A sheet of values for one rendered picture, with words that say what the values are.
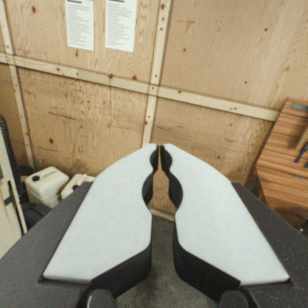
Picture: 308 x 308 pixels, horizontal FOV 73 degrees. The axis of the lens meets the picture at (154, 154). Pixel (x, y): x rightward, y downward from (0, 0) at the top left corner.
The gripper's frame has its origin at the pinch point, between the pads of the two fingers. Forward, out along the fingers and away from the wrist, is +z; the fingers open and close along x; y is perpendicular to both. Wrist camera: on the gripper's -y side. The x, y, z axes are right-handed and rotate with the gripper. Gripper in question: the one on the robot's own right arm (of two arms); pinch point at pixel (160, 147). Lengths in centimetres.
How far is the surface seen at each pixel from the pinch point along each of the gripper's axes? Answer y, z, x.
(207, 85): 27, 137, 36
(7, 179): 51, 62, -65
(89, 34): -3, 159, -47
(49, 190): 115, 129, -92
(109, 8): -18, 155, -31
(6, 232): 79, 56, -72
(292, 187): 82, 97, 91
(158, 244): 159, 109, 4
